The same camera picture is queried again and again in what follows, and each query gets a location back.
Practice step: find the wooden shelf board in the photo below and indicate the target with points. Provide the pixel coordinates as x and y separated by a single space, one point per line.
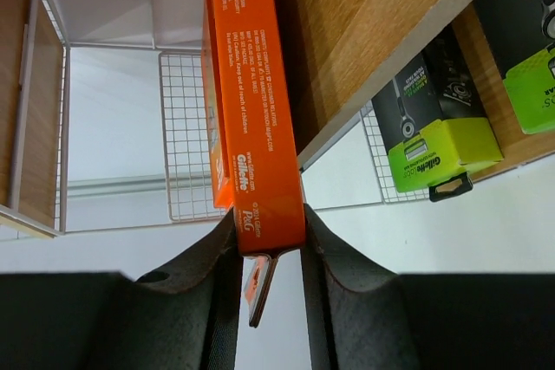
34 119
338 54
513 147

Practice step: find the top wooden shelf board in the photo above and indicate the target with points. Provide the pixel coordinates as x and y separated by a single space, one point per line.
34 119

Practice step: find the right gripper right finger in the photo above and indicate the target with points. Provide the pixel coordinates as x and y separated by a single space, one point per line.
361 315

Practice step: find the orange razor box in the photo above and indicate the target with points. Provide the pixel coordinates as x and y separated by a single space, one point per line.
215 126
260 168

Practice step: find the black green razor box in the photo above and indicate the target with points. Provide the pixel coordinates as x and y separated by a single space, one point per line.
520 34
432 123

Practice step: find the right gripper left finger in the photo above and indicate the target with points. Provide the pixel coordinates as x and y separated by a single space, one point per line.
181 315

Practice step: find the white wire shelf rack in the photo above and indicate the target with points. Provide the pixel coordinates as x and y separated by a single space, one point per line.
114 131

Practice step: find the middle wooden shelf board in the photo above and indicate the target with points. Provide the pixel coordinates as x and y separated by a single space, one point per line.
338 54

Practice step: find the bottom wooden shelf board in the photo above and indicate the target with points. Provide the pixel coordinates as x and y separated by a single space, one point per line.
513 147

